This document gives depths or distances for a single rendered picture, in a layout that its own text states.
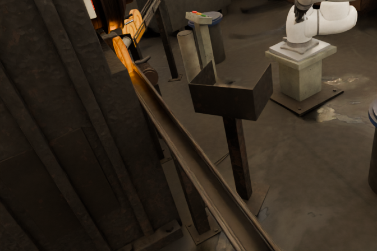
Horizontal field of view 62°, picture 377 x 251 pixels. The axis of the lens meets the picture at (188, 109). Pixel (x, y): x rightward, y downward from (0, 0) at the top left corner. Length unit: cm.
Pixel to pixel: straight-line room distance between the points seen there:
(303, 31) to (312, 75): 33
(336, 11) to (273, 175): 102
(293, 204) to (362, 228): 30
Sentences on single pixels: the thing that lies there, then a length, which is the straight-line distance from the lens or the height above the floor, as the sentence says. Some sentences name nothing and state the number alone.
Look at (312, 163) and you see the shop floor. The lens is 184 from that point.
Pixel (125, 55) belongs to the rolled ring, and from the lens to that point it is 150.
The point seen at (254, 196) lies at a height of 1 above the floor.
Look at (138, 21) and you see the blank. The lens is 226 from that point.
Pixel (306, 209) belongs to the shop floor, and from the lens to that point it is 163.
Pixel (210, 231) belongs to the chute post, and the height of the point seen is 1.
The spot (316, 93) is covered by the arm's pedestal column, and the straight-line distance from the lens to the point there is 237.
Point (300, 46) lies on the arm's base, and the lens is 214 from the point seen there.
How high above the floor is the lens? 128
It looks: 32 degrees down
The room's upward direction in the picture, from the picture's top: 14 degrees counter-clockwise
